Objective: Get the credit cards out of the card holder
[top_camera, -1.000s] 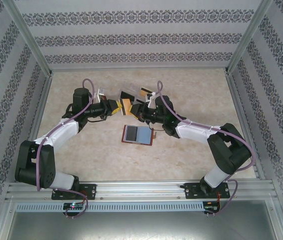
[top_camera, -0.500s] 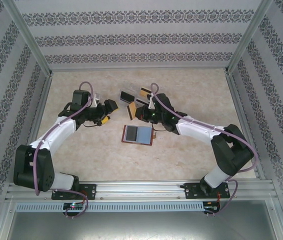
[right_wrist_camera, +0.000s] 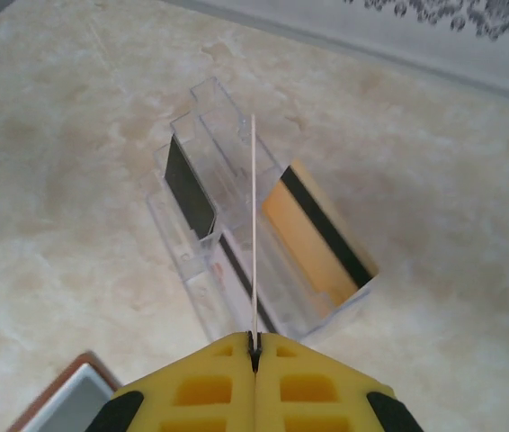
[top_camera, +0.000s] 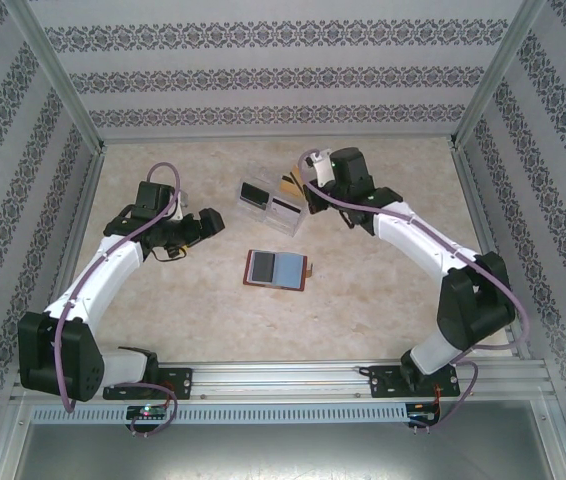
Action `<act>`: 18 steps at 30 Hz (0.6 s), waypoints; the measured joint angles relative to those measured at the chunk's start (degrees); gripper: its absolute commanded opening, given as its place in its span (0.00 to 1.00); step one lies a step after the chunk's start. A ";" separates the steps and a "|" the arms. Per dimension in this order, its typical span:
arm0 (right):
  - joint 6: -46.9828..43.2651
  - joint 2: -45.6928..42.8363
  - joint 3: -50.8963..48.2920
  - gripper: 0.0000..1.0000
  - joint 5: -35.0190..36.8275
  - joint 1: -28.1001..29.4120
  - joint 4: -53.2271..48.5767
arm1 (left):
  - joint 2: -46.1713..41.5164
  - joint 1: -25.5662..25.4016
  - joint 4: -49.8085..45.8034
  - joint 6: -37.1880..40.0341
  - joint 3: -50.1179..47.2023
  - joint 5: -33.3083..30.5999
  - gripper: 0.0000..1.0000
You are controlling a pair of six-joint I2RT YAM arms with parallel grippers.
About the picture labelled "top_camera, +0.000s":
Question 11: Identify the brown leather card holder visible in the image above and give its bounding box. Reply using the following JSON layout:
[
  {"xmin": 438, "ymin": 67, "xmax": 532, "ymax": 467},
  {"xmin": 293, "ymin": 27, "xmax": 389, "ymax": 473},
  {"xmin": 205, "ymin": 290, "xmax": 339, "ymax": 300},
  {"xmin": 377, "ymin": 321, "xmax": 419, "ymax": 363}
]
[{"xmin": 242, "ymin": 249, "xmax": 317, "ymax": 292}]

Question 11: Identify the white card with dark stripe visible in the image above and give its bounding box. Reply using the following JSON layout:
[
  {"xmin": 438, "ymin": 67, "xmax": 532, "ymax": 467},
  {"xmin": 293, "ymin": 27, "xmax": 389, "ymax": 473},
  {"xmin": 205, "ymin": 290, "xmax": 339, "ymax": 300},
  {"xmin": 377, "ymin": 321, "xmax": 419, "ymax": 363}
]
[{"xmin": 269, "ymin": 196, "xmax": 303, "ymax": 218}]

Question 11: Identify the clear acrylic card organizer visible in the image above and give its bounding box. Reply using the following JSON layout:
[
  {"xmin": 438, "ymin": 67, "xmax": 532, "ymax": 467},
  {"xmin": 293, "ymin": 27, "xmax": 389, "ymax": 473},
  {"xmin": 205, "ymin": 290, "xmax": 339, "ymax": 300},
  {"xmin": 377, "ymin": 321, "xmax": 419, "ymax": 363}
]
[{"xmin": 235, "ymin": 169, "xmax": 310, "ymax": 237}]

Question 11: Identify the pale blue card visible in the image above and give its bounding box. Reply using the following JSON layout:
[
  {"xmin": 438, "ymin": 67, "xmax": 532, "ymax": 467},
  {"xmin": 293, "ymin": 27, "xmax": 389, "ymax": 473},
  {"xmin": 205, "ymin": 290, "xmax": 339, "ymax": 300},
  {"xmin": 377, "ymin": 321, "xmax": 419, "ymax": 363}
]
[{"xmin": 273, "ymin": 253, "xmax": 307, "ymax": 289}]

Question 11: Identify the grey metal sheet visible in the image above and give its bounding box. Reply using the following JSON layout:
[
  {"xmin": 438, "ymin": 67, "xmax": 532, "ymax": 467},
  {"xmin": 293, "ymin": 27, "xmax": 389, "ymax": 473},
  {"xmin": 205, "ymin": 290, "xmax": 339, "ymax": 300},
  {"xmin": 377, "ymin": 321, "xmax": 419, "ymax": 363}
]
[{"xmin": 10, "ymin": 422, "xmax": 566, "ymax": 480}]

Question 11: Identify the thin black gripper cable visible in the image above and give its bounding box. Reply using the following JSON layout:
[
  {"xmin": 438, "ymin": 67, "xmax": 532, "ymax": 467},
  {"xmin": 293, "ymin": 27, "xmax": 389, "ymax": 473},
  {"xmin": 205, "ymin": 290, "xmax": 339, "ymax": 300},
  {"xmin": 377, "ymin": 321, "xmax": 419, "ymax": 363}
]
[{"xmin": 152, "ymin": 247, "xmax": 187, "ymax": 263}]

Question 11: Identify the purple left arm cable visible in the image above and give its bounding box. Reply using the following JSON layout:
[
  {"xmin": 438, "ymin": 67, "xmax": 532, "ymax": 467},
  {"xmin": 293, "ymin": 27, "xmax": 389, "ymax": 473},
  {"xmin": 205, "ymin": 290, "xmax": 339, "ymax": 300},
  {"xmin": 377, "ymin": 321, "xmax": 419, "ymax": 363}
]
[{"xmin": 52, "ymin": 162, "xmax": 185, "ymax": 437}]

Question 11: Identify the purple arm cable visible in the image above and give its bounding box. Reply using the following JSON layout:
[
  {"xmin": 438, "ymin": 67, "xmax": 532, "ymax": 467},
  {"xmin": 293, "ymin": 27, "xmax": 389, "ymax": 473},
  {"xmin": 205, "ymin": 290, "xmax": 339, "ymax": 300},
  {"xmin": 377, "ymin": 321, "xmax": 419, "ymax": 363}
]
[
  {"xmin": 298, "ymin": 148, "xmax": 532, "ymax": 434},
  {"xmin": 52, "ymin": 162, "xmax": 185, "ymax": 437}
]

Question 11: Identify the thin aluminium cross rail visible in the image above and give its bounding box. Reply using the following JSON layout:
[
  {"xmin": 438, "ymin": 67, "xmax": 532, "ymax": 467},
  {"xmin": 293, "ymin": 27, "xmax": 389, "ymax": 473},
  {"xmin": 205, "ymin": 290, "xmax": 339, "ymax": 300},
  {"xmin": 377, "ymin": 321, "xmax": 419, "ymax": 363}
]
[{"xmin": 96, "ymin": 131, "xmax": 458, "ymax": 142}]

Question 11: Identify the aluminium side rail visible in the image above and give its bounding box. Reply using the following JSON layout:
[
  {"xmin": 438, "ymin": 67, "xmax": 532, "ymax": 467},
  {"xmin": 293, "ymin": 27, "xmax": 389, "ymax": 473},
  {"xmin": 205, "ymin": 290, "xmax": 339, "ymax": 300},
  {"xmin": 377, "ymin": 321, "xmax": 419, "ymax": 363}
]
[
  {"xmin": 447, "ymin": 139, "xmax": 559, "ymax": 381},
  {"xmin": 10, "ymin": 144, "xmax": 109, "ymax": 399}
]

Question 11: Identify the aluminium frame post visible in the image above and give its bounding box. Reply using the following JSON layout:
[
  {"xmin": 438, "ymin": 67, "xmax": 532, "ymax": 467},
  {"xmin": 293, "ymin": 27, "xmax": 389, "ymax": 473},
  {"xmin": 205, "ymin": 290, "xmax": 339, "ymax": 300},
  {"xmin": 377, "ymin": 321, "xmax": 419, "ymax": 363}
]
[
  {"xmin": 0, "ymin": 394, "xmax": 32, "ymax": 480},
  {"xmin": 448, "ymin": 0, "xmax": 553, "ymax": 150},
  {"xmin": 532, "ymin": 397, "xmax": 566, "ymax": 480},
  {"xmin": 5, "ymin": 0, "xmax": 108, "ymax": 154}
]

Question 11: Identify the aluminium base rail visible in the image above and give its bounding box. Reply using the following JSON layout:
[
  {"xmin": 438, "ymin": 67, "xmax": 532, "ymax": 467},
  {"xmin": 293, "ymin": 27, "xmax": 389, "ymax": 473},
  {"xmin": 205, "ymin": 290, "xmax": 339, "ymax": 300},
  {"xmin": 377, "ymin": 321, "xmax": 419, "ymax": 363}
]
[{"xmin": 10, "ymin": 360, "xmax": 562, "ymax": 401}]

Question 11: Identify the slotted grey cable duct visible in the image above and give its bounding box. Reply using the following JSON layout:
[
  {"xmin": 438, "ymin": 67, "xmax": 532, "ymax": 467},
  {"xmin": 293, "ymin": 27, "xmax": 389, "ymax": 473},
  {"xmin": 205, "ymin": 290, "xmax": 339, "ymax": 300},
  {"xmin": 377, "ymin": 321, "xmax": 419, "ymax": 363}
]
[{"xmin": 30, "ymin": 402, "xmax": 410, "ymax": 425}]

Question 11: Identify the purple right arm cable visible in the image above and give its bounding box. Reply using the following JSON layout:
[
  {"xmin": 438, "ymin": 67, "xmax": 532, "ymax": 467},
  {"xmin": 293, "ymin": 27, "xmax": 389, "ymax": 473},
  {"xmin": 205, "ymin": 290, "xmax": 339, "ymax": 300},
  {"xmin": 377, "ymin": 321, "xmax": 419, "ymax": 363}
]
[{"xmin": 298, "ymin": 148, "xmax": 532, "ymax": 434}]

